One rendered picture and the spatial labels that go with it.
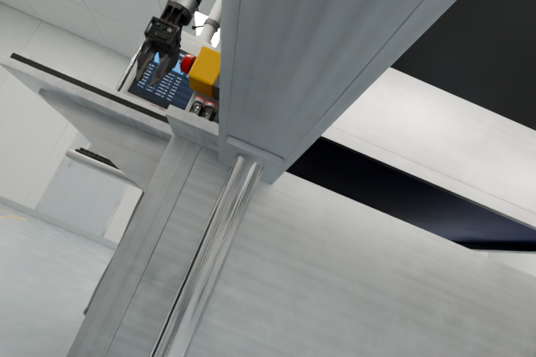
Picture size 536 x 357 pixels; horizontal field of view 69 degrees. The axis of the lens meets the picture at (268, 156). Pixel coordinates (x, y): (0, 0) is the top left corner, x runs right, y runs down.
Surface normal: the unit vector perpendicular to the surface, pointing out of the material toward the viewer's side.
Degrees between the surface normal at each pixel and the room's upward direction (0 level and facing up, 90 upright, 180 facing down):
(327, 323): 90
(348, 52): 180
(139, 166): 90
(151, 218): 90
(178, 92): 90
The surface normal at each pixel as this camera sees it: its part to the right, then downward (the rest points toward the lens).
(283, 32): -0.36, 0.90
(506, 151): 0.13, -0.21
